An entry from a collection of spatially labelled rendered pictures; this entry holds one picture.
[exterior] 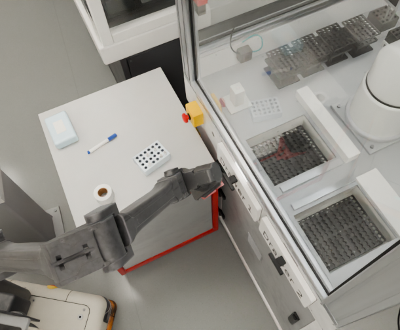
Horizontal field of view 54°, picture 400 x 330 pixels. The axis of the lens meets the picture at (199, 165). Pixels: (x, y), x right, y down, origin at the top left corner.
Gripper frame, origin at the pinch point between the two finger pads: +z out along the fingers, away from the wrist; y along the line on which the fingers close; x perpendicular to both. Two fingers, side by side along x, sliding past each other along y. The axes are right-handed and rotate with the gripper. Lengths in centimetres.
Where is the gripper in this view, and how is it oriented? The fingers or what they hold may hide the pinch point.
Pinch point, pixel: (217, 186)
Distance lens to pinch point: 127.3
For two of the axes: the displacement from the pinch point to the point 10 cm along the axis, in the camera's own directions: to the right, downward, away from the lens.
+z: 5.4, 1.7, 8.3
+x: -4.4, -7.8, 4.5
